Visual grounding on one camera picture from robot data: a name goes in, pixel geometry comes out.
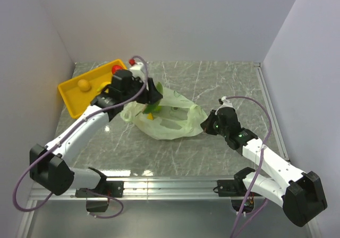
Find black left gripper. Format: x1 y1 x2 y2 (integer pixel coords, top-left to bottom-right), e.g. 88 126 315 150
123 76 163 105

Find green toy fruit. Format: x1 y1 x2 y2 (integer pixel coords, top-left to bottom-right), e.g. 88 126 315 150
142 82 163 114

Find green plastic bag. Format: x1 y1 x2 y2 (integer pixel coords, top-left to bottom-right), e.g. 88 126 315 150
120 87 208 140

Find red toy fruit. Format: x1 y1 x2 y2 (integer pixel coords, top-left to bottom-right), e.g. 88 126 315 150
111 65 123 74

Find yellow toy peach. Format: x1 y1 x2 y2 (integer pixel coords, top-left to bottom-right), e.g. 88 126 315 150
77 79 91 92

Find yellow toy lemon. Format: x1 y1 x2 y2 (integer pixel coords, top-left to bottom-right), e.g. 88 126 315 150
147 113 154 120

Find yellow toy banana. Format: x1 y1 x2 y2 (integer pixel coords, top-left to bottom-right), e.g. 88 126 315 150
97 81 111 92

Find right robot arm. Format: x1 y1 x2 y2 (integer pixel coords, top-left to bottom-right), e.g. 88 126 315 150
201 107 327 227

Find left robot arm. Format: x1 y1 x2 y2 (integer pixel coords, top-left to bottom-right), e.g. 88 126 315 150
29 63 163 197

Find yellow plastic tray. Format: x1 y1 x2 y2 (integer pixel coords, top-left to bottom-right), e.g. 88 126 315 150
58 59 126 119

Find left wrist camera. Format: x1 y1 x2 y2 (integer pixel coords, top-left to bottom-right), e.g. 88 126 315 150
129 59 146 80

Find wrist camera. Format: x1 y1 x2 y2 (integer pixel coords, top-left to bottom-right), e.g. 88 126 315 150
217 96 234 111
129 59 146 80

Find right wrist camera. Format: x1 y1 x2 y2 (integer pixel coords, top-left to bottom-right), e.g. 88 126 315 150
217 96 234 111

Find aluminium front rail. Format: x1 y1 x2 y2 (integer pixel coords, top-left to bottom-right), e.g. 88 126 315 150
29 175 310 201

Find aluminium side rail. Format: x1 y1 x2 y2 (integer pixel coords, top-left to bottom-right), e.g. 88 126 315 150
253 63 290 162

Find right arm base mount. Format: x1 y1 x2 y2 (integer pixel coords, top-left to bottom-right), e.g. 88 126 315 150
212 180 254 215

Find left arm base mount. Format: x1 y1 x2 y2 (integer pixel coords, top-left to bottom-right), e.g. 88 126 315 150
75 181 124 214

